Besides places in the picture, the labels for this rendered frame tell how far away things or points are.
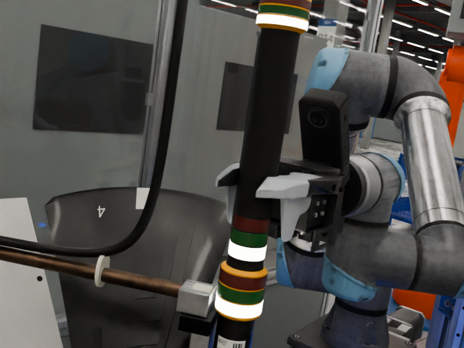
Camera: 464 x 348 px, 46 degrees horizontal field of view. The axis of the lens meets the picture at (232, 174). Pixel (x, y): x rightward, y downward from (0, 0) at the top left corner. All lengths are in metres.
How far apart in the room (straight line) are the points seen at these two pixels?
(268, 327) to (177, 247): 1.25
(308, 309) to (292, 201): 1.53
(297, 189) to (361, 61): 0.56
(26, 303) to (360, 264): 0.44
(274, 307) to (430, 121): 1.05
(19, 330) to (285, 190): 0.44
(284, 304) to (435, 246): 1.16
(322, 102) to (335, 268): 0.26
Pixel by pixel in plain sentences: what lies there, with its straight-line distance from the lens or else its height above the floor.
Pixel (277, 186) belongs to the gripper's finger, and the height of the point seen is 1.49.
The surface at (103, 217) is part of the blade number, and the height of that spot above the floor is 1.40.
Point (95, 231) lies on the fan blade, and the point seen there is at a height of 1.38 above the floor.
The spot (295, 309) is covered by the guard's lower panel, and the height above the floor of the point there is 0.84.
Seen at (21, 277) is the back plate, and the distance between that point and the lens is 0.80.
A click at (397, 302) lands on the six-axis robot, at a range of 4.58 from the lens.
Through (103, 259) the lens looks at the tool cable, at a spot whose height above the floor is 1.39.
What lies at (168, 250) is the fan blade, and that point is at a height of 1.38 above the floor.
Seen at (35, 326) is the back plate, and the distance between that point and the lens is 0.78.
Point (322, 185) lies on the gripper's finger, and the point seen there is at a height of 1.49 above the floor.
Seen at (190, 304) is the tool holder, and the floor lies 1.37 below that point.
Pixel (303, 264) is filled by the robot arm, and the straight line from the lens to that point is 1.16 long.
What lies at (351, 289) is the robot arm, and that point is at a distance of 0.73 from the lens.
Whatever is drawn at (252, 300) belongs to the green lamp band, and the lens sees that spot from 0.49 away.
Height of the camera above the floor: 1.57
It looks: 10 degrees down
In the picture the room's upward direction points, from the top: 8 degrees clockwise
